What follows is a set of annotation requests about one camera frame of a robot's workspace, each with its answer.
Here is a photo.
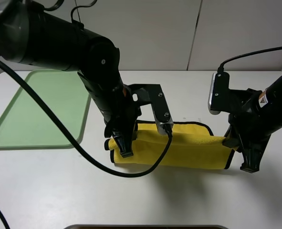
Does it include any yellow towel with black trim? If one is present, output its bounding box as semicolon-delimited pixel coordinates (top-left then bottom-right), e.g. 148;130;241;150
109;120;235;170

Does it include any black left camera cable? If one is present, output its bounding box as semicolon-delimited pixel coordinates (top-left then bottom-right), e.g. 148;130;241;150
0;53;174;229

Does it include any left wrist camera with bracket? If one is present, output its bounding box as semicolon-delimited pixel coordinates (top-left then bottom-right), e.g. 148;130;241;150
128;84;174;136

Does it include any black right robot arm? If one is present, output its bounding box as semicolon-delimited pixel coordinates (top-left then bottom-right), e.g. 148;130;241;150
224;76;282;173

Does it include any black camera cable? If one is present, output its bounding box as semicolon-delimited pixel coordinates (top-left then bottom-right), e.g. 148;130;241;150
0;53;174;229
217;44;282;74

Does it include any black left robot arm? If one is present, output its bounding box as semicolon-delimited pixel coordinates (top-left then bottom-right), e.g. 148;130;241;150
0;0;136;157

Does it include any green plastic tray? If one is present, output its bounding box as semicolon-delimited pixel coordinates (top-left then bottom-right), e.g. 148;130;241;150
0;69;92;150

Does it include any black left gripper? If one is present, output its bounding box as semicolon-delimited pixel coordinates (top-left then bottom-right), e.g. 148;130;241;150
104;105;141;158

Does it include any black right camera cable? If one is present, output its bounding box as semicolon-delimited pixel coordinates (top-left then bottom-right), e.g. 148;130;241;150
217;44;282;74

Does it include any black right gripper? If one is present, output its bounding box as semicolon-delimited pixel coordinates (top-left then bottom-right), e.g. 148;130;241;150
222;113;272;172

